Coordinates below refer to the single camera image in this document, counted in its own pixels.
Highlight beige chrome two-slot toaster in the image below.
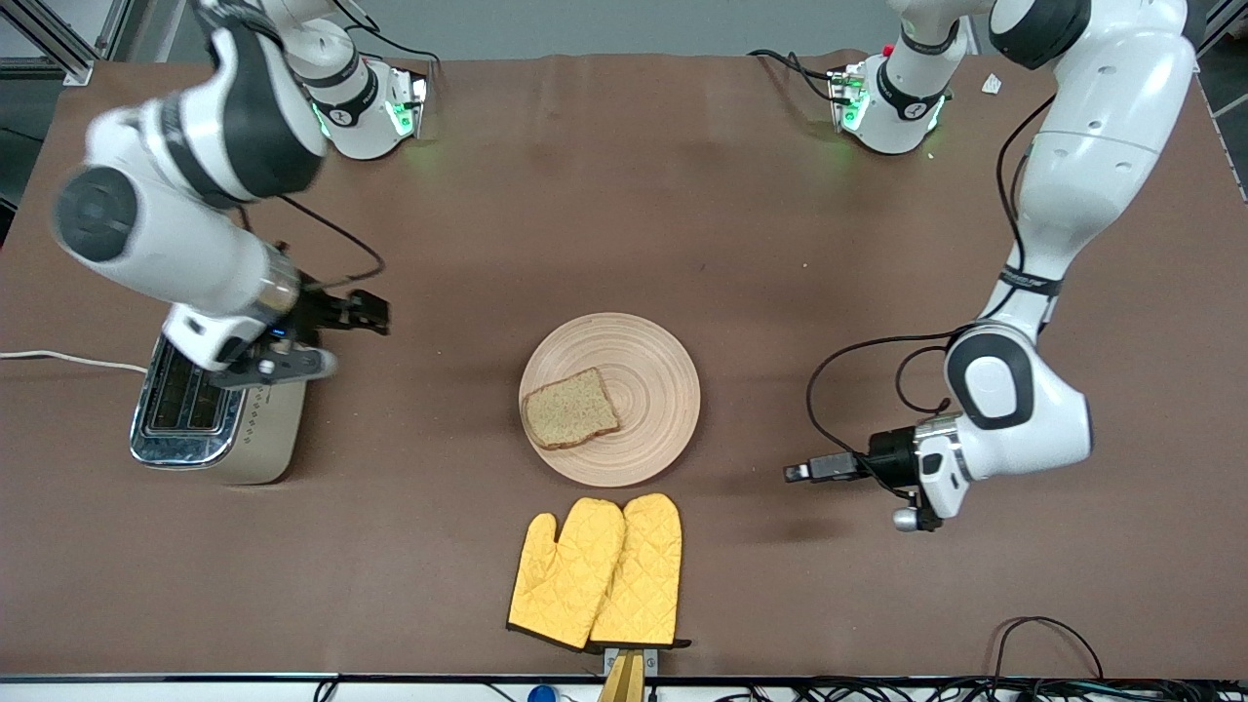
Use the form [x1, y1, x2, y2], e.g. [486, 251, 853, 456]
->
[129, 331, 310, 487]

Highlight looped black cable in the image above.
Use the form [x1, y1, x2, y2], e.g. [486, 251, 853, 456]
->
[993, 616, 1105, 683]

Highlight black cable bundle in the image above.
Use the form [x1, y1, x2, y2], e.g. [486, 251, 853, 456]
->
[682, 676, 1248, 702]

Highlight brown bread slice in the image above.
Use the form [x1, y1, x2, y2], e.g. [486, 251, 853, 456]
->
[521, 367, 622, 450]

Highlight brown table cover cloth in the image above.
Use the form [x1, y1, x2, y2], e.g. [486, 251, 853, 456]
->
[0, 49, 1248, 681]

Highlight aluminium frame profile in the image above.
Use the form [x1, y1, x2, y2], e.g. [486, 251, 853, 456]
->
[1197, 0, 1248, 58]
[0, 0, 133, 87]

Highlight round wooden plate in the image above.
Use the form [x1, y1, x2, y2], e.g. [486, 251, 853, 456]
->
[518, 312, 702, 488]

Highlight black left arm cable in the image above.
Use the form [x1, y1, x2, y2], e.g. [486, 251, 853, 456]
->
[805, 93, 1062, 498]

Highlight yellow wooden stand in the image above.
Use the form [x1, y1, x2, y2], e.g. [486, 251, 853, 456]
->
[597, 651, 646, 702]

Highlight yellow quilted oven mitt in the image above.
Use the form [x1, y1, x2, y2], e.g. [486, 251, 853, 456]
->
[588, 492, 691, 650]
[507, 497, 627, 651]

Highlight white toaster power cord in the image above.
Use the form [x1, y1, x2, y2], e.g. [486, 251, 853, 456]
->
[0, 349, 149, 375]

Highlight grey metal bracket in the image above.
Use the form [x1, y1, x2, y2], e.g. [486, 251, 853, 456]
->
[604, 646, 659, 679]

